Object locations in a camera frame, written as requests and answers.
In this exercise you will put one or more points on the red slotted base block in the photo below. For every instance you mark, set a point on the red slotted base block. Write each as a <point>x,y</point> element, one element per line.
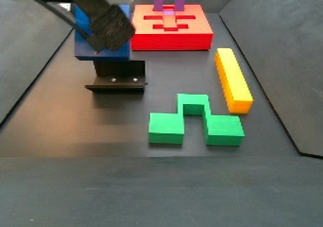
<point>171,30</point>

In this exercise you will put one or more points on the green zigzag block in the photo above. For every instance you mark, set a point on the green zigzag block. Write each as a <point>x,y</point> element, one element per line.
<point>221,130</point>

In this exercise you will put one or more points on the yellow long bar block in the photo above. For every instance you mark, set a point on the yellow long bar block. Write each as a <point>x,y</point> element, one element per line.
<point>235,89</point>

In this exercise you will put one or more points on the purple U-shaped block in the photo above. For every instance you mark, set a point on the purple U-shaped block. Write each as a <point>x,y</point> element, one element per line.
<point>169,0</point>

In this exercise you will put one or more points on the blue U-shaped block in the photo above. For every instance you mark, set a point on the blue U-shaped block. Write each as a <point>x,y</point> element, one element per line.
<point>90,48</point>

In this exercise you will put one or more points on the black angle fixture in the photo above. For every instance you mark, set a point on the black angle fixture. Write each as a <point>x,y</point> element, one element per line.
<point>119,77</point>

